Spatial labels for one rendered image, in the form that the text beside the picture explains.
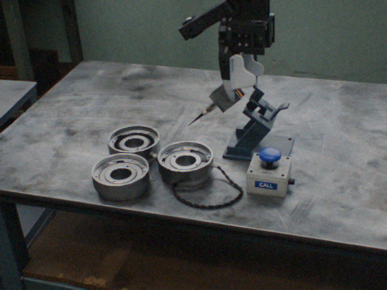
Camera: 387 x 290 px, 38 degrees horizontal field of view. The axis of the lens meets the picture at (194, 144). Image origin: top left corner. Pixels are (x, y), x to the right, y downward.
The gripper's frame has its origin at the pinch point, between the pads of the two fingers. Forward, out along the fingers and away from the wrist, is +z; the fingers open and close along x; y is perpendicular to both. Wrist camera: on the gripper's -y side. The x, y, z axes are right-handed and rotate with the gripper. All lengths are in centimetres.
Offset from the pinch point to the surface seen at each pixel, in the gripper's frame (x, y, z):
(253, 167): -7.2, 6.0, 11.1
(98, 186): -19.2, -19.2, 12.3
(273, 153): -6.3, 9.5, 8.3
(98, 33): 147, -120, 41
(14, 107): 28, -76, 24
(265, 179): -9.1, 8.8, 12.2
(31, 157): -10.9, -40.0, 13.8
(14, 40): 95, -129, 28
